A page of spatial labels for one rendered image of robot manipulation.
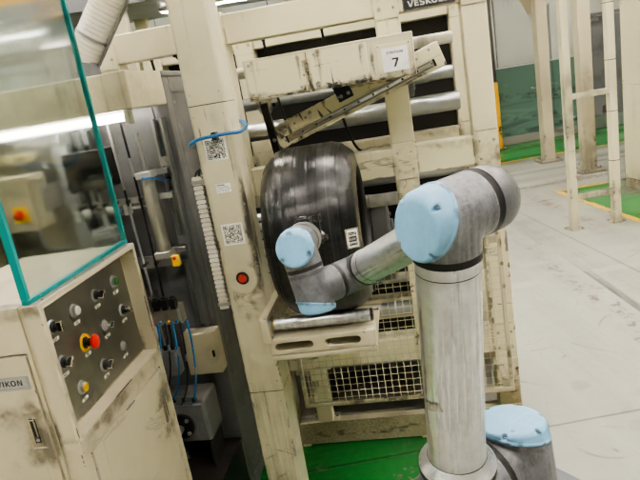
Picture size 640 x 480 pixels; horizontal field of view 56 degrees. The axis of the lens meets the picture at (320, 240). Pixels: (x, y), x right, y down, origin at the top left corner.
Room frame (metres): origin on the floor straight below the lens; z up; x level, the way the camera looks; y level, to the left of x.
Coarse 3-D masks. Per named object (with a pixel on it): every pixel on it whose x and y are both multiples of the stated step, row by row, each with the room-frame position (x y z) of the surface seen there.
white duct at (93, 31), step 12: (96, 0) 2.32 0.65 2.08; (108, 0) 2.32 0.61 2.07; (120, 0) 2.34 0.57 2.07; (84, 12) 2.34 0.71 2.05; (96, 12) 2.32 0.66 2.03; (108, 12) 2.33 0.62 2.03; (120, 12) 2.37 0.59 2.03; (84, 24) 2.33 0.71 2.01; (96, 24) 2.33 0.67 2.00; (108, 24) 2.34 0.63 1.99; (84, 36) 2.33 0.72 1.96; (96, 36) 2.34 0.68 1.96; (108, 36) 2.37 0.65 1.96; (84, 48) 2.33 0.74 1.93; (96, 48) 2.35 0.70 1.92; (84, 60) 2.34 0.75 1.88; (96, 60) 2.37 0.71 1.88
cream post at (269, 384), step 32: (192, 0) 1.98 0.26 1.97; (192, 32) 1.98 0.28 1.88; (192, 64) 1.98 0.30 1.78; (224, 64) 2.04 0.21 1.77; (192, 96) 1.99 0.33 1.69; (224, 96) 1.97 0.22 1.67; (192, 128) 1.99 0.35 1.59; (224, 128) 1.97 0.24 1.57; (224, 160) 1.98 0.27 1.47; (224, 192) 1.98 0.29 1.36; (224, 224) 1.98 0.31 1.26; (256, 224) 2.06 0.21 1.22; (224, 256) 1.99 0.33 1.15; (256, 256) 1.98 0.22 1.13; (256, 288) 1.97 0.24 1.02; (256, 320) 1.98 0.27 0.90; (256, 352) 1.98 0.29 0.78; (256, 384) 1.98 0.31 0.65; (288, 384) 2.06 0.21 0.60; (256, 416) 1.99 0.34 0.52; (288, 416) 1.97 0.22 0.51; (288, 448) 1.97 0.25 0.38
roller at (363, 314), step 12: (336, 312) 1.87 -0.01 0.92; (348, 312) 1.86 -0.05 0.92; (360, 312) 1.85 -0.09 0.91; (372, 312) 1.85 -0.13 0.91; (276, 324) 1.89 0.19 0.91; (288, 324) 1.88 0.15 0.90; (300, 324) 1.87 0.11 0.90; (312, 324) 1.87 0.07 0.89; (324, 324) 1.86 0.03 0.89; (336, 324) 1.86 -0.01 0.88
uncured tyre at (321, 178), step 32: (288, 160) 1.91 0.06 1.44; (320, 160) 1.87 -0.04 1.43; (352, 160) 1.94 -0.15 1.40; (288, 192) 1.80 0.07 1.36; (320, 192) 1.78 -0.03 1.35; (352, 192) 1.80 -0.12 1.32; (288, 224) 1.76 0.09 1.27; (320, 224) 1.74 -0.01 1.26; (352, 224) 1.75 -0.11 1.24; (288, 288) 1.77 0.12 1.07
